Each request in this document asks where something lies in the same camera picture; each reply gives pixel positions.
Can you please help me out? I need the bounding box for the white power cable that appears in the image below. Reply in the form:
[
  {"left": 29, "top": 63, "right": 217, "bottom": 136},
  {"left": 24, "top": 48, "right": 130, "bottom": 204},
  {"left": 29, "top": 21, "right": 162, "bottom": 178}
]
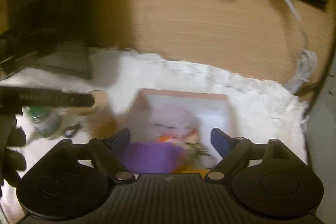
[{"left": 267, "top": 0, "right": 319, "bottom": 94}]

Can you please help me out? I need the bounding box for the black gloved hand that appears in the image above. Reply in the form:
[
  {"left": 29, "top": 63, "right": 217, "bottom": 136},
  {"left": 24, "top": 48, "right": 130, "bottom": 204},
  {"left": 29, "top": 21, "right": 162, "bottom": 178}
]
[{"left": 1, "top": 115, "right": 27, "bottom": 187}]

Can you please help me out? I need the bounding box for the black monitor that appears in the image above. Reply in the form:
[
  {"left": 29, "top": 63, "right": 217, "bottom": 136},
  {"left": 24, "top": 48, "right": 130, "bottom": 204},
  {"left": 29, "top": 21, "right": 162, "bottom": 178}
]
[{"left": 1, "top": 0, "right": 91, "bottom": 79}]

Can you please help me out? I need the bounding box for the tall clear plastic jar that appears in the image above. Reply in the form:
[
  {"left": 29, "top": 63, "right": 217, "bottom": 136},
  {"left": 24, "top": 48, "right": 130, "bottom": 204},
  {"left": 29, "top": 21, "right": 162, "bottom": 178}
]
[{"left": 66, "top": 90, "right": 117, "bottom": 138}]

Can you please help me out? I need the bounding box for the black coiled cable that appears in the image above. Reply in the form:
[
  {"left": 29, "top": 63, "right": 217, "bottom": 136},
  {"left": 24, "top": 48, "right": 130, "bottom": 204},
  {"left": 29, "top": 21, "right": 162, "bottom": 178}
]
[{"left": 63, "top": 123, "right": 82, "bottom": 138}]

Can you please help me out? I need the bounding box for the lavender fluffy scrunchie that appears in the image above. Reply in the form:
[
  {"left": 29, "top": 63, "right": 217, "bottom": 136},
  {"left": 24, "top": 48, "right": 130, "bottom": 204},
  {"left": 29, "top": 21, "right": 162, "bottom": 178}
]
[{"left": 149, "top": 105, "right": 200, "bottom": 142}]

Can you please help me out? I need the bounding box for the pink cardboard box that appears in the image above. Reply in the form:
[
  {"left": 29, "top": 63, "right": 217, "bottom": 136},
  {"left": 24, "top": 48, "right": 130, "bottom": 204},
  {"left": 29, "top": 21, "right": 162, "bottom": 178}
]
[{"left": 121, "top": 89, "right": 234, "bottom": 174}]

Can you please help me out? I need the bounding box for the white textured cloth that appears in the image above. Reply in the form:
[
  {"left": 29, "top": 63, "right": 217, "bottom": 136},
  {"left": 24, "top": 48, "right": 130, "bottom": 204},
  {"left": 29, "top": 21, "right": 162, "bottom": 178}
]
[{"left": 0, "top": 47, "right": 310, "bottom": 222}]

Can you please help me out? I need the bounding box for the purple pink sponge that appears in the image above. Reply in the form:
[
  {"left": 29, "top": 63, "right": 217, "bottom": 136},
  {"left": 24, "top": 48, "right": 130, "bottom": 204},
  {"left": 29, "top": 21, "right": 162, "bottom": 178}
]
[{"left": 120, "top": 143, "right": 183, "bottom": 174}]

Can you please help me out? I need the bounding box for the green lid glass jar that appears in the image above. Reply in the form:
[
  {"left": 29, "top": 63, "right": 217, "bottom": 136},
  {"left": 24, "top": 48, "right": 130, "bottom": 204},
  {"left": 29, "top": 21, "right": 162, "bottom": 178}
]
[{"left": 24, "top": 106, "right": 62, "bottom": 138}]

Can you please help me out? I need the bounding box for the yellow artificial flower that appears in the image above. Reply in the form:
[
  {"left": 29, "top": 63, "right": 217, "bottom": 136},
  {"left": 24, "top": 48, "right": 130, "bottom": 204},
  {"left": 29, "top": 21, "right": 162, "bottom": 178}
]
[{"left": 158, "top": 136, "right": 215, "bottom": 173}]

